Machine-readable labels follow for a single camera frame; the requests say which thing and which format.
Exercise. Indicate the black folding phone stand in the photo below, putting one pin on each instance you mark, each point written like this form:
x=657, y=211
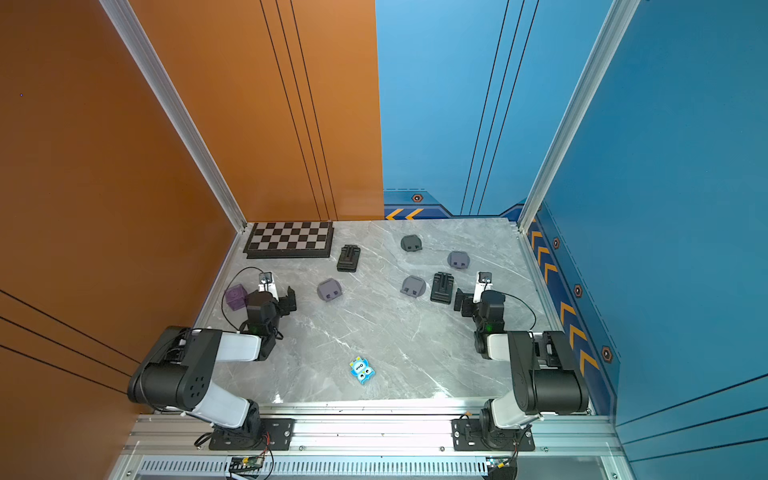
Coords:
x=442, y=288

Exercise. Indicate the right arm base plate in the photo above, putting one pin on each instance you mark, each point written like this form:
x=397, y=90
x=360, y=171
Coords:
x=469, y=435

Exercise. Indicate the black white chessboard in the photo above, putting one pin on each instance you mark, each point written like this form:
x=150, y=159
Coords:
x=285, y=240

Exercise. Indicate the purple cube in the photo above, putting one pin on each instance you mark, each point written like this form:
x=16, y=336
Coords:
x=236, y=297

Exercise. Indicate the left green circuit board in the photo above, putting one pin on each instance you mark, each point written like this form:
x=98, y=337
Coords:
x=247, y=468

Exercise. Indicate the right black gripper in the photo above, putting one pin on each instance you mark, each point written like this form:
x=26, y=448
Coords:
x=465, y=302

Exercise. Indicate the black folded phone stand left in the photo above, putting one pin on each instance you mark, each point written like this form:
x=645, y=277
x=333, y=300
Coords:
x=348, y=258

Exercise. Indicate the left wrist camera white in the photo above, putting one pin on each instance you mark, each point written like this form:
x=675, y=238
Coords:
x=267, y=284

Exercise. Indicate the aluminium front rail frame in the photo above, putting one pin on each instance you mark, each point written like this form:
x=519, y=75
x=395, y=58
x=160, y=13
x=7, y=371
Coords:
x=390, y=439

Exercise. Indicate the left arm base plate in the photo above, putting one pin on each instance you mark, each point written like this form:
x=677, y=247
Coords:
x=273, y=434

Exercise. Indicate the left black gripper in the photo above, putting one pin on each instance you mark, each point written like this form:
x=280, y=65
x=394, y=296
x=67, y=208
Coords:
x=284, y=299

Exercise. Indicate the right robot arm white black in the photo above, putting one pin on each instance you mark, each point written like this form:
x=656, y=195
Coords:
x=544, y=376

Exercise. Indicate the aluminium corner post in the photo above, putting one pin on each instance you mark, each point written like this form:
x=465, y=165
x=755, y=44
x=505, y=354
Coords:
x=126, y=23
x=612, y=31

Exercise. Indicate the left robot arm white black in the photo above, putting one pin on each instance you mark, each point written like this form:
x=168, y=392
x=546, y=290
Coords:
x=177, y=374

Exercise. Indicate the right aluminium corner post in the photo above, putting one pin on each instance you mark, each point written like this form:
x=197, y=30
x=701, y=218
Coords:
x=612, y=31

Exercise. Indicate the dark grey round phone stand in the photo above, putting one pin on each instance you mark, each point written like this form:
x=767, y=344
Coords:
x=411, y=243

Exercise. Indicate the left aluminium corner post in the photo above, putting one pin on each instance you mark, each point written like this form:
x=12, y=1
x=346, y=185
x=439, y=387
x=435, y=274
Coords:
x=126, y=23

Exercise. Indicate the right circuit board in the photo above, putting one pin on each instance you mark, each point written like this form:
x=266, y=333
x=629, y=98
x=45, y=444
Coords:
x=502, y=469

